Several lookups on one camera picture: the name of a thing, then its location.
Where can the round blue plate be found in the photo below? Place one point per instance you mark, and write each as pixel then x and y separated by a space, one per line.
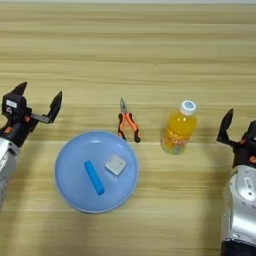
pixel 73 183

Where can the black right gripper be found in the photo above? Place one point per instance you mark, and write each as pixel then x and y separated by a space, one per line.
pixel 245 155

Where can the orange juice bottle white cap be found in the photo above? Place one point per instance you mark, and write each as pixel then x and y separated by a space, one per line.
pixel 178 130

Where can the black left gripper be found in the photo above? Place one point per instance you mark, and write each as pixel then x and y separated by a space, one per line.
pixel 18 128

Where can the small silver square block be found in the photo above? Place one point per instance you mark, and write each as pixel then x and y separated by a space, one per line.
pixel 115 164

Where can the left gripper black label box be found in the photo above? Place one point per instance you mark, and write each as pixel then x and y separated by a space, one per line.
pixel 13 105

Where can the blue rectangular bar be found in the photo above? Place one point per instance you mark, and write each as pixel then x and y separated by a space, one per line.
pixel 94 178

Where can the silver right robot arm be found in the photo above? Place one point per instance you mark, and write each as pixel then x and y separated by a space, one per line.
pixel 240 200

